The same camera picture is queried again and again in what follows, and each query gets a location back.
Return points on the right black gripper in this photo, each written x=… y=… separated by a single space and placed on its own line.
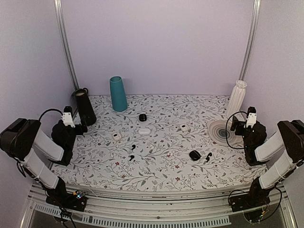
x=235 y=122

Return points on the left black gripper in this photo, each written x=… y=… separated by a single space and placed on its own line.
x=84 y=128

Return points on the black gold-trim charging case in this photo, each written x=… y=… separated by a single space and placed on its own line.
x=194 y=155

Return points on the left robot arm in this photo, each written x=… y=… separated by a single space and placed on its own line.
x=24 y=137

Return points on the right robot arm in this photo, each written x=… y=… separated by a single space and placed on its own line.
x=259 y=149

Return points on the cream case left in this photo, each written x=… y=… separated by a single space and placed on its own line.
x=116 y=136

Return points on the cream case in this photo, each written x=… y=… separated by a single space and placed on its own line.
x=184 y=127
x=116 y=136

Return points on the cream case right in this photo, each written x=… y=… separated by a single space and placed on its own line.
x=184 y=127

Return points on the white oval charging case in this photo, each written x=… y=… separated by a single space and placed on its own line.
x=144 y=131

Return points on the small black charging case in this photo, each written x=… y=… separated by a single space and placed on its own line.
x=142 y=117

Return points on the swirl patterned plate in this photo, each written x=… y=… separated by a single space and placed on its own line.
x=219 y=131

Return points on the black tapered vase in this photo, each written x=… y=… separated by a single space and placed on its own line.
x=84 y=106

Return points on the white ribbed vase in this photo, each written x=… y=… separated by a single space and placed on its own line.
x=236 y=98

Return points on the teal tapered vase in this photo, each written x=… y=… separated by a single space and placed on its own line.
x=118 y=96

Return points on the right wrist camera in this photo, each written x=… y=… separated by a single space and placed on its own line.
x=251 y=117

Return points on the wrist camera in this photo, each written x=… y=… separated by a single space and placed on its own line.
x=251 y=117
x=67 y=117

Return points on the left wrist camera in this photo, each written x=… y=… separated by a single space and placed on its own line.
x=67 y=117

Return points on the aluminium front rail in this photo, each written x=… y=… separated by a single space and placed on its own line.
x=178 y=209

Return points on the right aluminium post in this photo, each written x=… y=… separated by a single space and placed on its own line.
x=251 y=38

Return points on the aluminium post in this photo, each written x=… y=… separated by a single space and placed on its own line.
x=251 y=38
x=64 y=39

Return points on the left aluminium post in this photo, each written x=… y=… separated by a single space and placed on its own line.
x=64 y=39

